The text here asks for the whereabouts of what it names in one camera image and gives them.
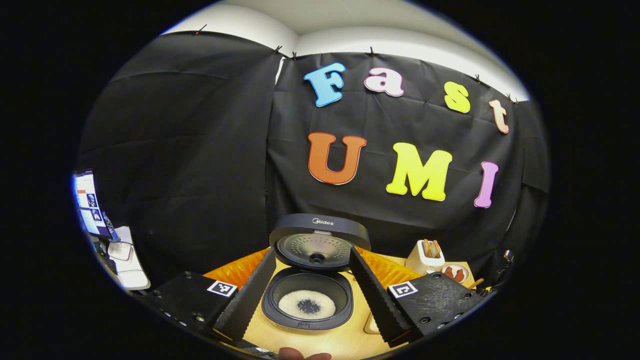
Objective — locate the toasted bread slice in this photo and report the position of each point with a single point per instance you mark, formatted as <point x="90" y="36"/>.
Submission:
<point x="436" y="248"/>
<point x="426" y="248"/>

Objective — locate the clear glass dish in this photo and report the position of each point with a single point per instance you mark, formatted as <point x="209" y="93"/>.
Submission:
<point x="371" y="325"/>

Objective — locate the computer monitor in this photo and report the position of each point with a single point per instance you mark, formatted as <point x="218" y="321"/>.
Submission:
<point x="87" y="200"/>

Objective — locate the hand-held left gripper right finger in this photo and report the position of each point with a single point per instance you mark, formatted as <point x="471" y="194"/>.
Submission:
<point x="377" y="300"/>

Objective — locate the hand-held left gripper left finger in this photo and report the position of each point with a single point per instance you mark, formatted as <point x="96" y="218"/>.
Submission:
<point x="250" y="300"/>

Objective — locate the round white plate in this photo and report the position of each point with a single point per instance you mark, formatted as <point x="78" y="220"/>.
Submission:
<point x="464" y="267"/>

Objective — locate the wooden spoon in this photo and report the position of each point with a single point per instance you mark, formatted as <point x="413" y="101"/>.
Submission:
<point x="476" y="283"/>

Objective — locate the black backdrop cloth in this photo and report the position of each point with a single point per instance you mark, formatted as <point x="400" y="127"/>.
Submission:
<point x="200" y="165"/>

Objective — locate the dark grey rice cooker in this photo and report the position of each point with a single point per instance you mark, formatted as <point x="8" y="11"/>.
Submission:
<point x="320" y="222"/>

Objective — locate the white rice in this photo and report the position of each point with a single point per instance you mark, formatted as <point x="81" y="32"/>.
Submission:
<point x="290" y="305"/>

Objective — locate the white side desk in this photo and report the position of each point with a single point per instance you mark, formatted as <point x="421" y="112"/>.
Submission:
<point x="132" y="277"/>

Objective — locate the white tray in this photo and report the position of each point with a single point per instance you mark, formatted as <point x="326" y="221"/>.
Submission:
<point x="120" y="251"/>

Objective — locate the brown meat piece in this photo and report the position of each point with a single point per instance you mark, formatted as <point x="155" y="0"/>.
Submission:
<point x="459" y="275"/>
<point x="449" y="272"/>

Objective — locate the white toaster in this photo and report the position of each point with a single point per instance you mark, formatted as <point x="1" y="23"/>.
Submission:
<point x="417" y="264"/>

